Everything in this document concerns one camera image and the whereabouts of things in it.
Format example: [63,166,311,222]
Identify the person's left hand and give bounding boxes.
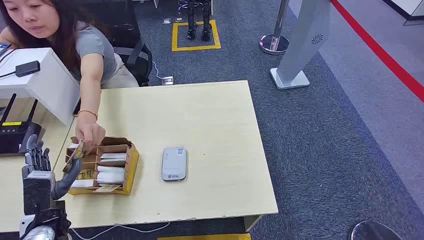
[75,120,107,157]

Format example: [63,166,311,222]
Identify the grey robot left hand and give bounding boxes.
[21,134,83,202]

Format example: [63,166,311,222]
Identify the patterned ID card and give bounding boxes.
[62,140,86,174]

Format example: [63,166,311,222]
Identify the patterned card stack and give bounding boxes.
[76,168,98,181]

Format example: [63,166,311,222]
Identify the patterned brown card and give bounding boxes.
[93,184,122,194]

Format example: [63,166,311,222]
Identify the cardboard card organizer box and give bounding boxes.
[64,136,140,196]

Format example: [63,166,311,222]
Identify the person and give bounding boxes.
[0,0,140,157]

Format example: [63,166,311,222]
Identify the grey card reader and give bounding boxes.
[160,147,188,182]

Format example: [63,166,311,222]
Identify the white box stand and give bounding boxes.
[0,47,81,127]

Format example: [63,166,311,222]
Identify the black router with antennas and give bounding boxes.
[0,93,43,158]

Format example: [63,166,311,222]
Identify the black office chair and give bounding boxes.
[84,0,154,88]

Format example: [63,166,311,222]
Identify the black adapter box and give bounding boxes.
[15,60,41,78]

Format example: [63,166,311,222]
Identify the yellow floor tape square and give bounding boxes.
[171,19,222,53]

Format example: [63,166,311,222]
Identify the yellow floor mat edge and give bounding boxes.
[157,233,252,240]

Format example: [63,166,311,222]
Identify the black humanoid robot legs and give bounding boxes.
[185,0,214,42]

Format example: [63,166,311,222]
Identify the desk leg panel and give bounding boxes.
[243,215,264,233]

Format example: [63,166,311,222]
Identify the grey kiosk stand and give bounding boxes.
[269,0,332,91]

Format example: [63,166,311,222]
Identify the round chrome base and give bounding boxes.
[348,220,403,240]

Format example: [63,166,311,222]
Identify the thin gold bracelet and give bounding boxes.
[77,109,99,121]

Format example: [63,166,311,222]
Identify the white cable under desk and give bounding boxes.
[69,221,171,240]

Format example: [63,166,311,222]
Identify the white floor cable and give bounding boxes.
[151,60,165,80]

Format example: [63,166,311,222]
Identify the chrome stanchion post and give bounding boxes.
[258,0,290,56]

